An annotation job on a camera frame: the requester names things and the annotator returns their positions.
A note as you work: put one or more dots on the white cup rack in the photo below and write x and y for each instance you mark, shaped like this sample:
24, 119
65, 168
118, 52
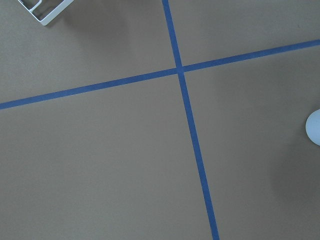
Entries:
44, 11

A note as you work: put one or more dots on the light blue cup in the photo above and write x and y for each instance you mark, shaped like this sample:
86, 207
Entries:
312, 127

